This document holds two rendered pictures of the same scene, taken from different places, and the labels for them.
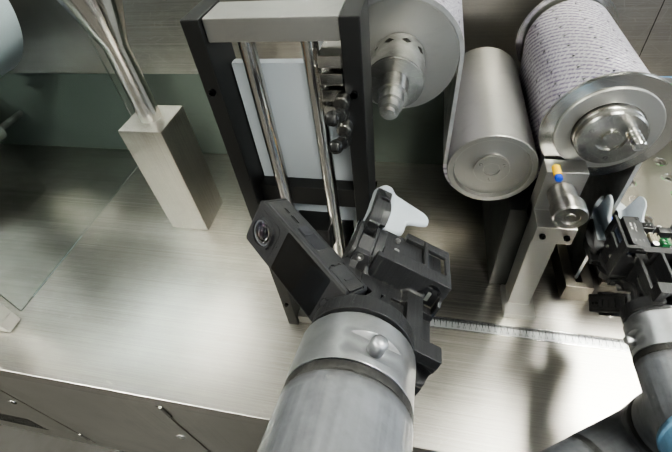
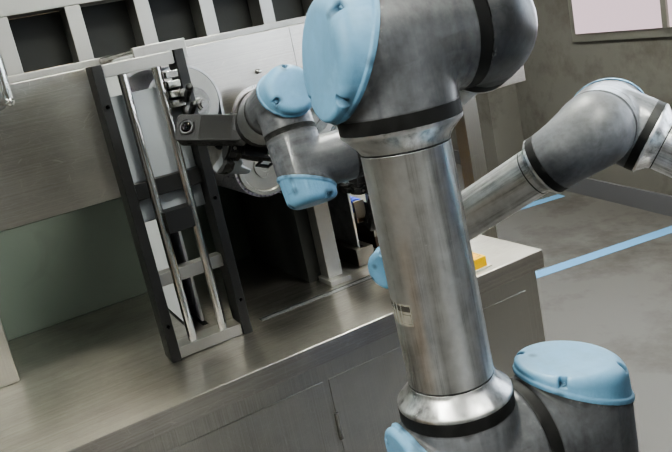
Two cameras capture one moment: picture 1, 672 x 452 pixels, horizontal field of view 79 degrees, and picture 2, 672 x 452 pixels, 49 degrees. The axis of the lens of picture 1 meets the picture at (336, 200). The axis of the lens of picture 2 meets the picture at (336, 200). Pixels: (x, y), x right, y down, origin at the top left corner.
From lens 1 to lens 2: 106 cm
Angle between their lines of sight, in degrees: 48
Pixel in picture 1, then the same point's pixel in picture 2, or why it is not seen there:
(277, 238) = (196, 122)
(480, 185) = (264, 183)
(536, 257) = (322, 217)
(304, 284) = (220, 128)
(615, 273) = (360, 181)
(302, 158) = (157, 158)
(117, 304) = not seen: outside the picture
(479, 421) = (354, 316)
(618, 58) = not seen: hidden behind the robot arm
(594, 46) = not seen: hidden behind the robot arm
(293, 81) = (145, 101)
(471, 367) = (330, 307)
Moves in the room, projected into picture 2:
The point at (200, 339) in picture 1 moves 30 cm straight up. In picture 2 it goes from (94, 408) to (42, 237)
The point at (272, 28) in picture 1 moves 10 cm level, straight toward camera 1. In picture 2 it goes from (140, 62) to (177, 55)
